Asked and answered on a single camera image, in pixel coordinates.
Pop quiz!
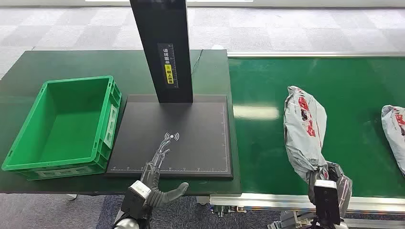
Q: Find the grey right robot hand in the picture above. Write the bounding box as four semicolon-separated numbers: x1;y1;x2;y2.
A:
308;162;353;218

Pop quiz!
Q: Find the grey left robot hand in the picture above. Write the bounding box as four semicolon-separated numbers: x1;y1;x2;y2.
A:
140;138;190;208

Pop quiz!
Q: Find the grey red-print courier package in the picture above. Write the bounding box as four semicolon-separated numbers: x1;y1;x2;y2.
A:
283;85;330;186
381;104;405;177

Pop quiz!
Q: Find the black inbound scanner machine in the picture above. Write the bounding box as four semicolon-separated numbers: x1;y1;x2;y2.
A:
106;0;234;180

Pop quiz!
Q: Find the conveyor terminal block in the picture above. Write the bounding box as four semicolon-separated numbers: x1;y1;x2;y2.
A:
211;205;247;218

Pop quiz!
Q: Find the green conveyor belt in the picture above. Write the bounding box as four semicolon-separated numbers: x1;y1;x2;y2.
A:
228;57;405;199

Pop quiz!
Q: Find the green plastic crate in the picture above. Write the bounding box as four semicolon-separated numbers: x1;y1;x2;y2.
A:
1;75;122;181

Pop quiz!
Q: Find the dark green table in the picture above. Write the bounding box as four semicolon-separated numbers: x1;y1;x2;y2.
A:
0;49;242;196

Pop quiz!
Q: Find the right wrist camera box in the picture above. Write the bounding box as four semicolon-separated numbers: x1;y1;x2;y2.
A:
313;179;341;226

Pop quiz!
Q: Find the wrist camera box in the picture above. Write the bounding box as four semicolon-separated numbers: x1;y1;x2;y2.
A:
313;179;341;226
121;180;152;219

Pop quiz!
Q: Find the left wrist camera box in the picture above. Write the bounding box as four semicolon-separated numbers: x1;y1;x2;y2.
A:
121;180;152;219

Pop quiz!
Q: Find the thin black machine cable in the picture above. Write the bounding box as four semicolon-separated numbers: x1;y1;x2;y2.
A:
191;49;204;76

